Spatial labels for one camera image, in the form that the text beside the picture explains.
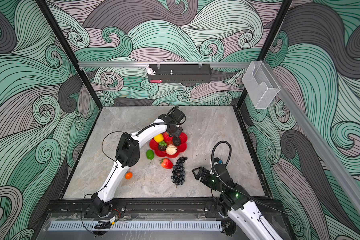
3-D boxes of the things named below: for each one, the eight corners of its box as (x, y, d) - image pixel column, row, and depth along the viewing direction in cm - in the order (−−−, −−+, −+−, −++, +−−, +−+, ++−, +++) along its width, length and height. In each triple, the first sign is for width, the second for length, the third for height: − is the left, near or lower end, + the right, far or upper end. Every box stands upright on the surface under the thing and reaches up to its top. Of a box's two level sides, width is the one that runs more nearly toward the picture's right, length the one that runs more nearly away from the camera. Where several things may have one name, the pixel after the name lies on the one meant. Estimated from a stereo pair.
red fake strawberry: (159, 164, 90) (159, 161, 88) (164, 158, 93) (164, 156, 90) (168, 172, 87) (168, 169, 84) (173, 166, 89) (173, 163, 86)
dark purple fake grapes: (170, 185, 83) (170, 183, 80) (175, 157, 94) (175, 154, 90) (183, 187, 82) (183, 185, 79) (187, 159, 93) (187, 156, 90)
